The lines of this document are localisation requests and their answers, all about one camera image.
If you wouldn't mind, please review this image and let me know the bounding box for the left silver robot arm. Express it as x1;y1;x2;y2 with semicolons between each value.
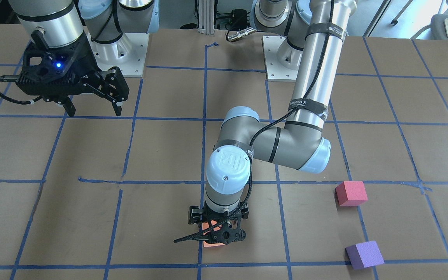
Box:
174;0;357;245

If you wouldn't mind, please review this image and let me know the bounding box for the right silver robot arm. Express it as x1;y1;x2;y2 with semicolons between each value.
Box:
2;0;159;117

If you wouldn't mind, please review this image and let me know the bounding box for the purple foam block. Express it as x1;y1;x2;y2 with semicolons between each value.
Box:
346;240;385;270

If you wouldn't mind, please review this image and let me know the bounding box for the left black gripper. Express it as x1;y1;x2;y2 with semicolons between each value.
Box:
188;203;249;245

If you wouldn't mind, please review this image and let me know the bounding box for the orange foam block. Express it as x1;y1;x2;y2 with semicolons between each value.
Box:
201;220;225;248

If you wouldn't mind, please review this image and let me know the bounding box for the black power adapter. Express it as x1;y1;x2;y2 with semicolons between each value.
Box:
230;9;248;30

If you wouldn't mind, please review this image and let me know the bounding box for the silver metal connector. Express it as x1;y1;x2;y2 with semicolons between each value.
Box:
226;27;257;42

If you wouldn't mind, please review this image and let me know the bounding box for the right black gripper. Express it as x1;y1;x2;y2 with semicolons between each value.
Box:
16;39;130;117

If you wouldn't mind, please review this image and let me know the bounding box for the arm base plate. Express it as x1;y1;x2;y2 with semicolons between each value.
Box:
89;33;150;78
262;35;303;82

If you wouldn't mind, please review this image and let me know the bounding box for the red foam block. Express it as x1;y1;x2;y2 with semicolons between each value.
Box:
335;181;368;206

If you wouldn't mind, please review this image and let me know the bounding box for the aluminium frame post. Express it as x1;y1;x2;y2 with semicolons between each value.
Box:
197;0;215;37

